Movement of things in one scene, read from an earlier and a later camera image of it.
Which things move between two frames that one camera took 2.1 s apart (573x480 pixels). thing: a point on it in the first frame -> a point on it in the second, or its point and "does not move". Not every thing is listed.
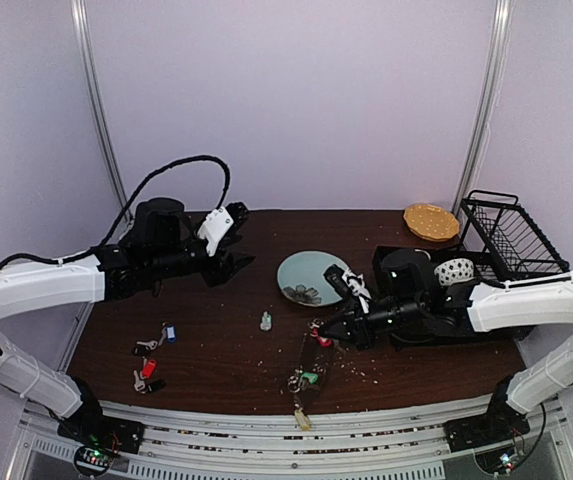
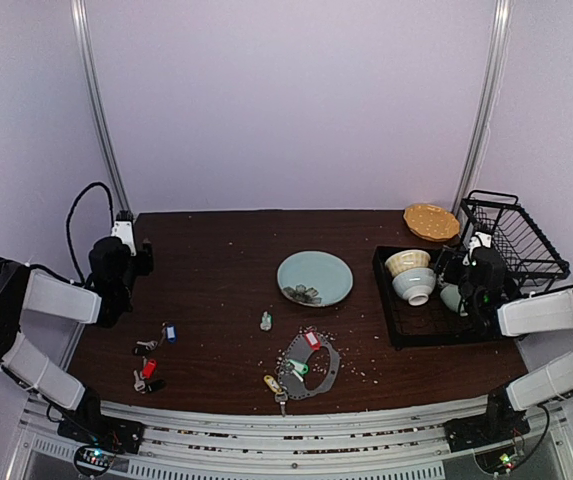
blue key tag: (171, 333) does not move
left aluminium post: (81, 21) does not move
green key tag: (311, 377) -> (299, 367)
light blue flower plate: (301, 279) does not move
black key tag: (156, 385) does not move
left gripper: (222, 269) -> (145, 256)
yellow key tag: (303, 421) -> (270, 381)
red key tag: (149, 369) does not move
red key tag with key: (314, 325) -> (313, 341)
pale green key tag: (266, 321) does not move
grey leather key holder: (314, 360) -> (297, 350)
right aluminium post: (496, 63) does not move
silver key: (152, 344) does not move
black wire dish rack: (503, 243) does not move
